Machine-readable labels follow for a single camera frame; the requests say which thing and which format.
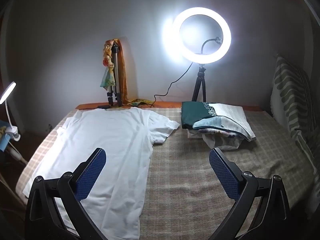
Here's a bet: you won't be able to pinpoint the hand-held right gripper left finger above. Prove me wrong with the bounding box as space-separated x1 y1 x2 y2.
24 148 107 240

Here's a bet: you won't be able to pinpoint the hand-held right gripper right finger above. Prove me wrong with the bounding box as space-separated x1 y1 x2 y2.
209 147 292 240

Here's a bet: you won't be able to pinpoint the white t-shirt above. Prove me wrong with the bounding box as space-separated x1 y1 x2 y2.
22 107 180 238

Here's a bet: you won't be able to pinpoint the folded white clothes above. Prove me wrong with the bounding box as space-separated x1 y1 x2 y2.
187 129 244 151

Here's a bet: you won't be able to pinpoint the stack of folded clothes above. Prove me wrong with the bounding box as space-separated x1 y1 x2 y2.
181 101 257 142

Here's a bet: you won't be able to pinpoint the orange bed sheet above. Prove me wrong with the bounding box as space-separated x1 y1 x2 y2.
75 101 263 112

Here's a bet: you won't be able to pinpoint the black tripod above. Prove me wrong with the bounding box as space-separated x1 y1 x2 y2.
191 64 207 103

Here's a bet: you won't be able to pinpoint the orange cloth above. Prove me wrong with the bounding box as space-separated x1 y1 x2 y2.
114 38 154 107

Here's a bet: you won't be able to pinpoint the green striped pillow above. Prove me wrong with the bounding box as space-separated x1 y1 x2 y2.
270 54 318 165

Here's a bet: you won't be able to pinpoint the silver tripod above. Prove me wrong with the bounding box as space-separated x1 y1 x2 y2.
107 44 123 107

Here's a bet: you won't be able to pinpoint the white clip desk lamp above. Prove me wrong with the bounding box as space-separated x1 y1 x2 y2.
0 82 21 140

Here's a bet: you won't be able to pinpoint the floral scarf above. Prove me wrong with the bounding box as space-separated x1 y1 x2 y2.
100 39 120 89

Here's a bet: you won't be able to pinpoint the gooseneck phone holder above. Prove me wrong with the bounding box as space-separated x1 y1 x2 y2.
200 37 222 55

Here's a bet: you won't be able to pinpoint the black power cable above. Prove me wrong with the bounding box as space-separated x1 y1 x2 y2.
152 61 193 108

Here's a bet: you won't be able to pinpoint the ring light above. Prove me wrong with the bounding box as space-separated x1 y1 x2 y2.
162 7 232 64

